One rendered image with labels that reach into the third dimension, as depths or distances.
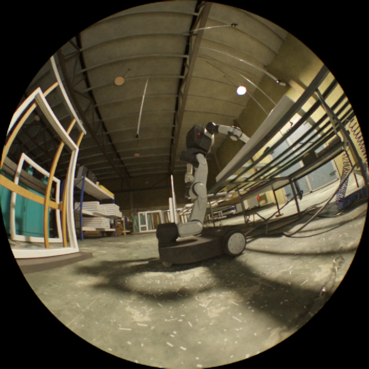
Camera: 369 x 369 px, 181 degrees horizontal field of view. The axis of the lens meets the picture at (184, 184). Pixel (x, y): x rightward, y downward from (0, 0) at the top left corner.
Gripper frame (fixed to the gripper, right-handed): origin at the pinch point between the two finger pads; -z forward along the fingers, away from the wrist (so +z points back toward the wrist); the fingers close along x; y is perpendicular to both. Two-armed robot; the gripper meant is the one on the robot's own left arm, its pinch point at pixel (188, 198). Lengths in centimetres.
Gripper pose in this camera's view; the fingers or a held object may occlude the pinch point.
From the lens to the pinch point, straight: 134.4
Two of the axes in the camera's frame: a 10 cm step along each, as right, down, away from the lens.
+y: -4.8, 2.5, 8.4
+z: 0.5, -9.5, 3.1
